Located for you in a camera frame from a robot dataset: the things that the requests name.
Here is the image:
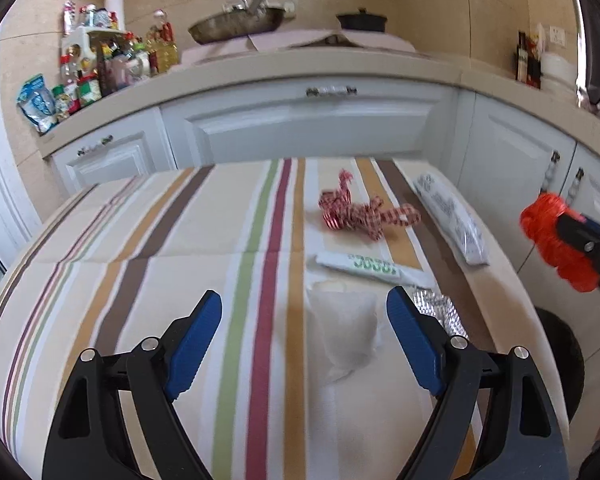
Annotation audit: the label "white drawer handle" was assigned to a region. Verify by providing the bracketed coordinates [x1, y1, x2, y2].
[77, 135, 113, 156]
[306, 85, 357, 97]

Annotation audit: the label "red box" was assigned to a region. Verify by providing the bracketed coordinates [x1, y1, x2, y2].
[527, 35, 545, 86]

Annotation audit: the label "white green-print tube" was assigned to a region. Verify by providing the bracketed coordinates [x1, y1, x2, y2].
[315, 252, 431, 286]

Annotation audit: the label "beige stove cover cloth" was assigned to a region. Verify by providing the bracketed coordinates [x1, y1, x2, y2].
[180, 30, 416, 63]

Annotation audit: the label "steel wok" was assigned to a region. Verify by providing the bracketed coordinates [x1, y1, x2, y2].
[187, 0, 287, 45]

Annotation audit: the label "dark glass bottle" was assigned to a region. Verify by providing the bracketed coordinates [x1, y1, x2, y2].
[516, 31, 531, 82]

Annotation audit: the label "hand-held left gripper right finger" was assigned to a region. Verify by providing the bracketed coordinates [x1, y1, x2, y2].
[386, 286, 570, 480]

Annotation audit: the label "white cabinet door handle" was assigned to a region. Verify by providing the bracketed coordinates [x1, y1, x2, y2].
[567, 170, 584, 206]
[542, 151, 561, 193]

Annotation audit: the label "beige kitchen countertop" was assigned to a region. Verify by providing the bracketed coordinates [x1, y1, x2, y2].
[40, 47, 600, 158]

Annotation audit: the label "striped tablecloth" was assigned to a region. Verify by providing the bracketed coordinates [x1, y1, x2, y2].
[0, 157, 536, 480]

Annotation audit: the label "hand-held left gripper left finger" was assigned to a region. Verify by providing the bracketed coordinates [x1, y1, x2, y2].
[41, 289, 223, 480]

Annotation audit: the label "group of condiment bottles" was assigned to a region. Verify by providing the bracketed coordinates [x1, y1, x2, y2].
[52, 1, 153, 116]

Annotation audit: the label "black cooking pot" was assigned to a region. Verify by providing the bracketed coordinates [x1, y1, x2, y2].
[336, 8, 387, 32]

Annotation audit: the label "white kitchen cabinets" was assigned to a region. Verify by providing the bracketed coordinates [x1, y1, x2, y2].
[50, 77, 600, 411]

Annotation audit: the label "blue and white bags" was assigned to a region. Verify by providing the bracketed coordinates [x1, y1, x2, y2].
[17, 74, 58, 133]

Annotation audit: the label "long white printed packet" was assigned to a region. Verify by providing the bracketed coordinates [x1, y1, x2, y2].
[412, 172, 490, 266]

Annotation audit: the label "yellow cooking oil bottle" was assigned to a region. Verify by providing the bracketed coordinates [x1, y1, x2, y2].
[147, 10, 181, 73]

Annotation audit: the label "red checked ribbon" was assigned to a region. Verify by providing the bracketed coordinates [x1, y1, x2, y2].
[319, 170, 422, 243]

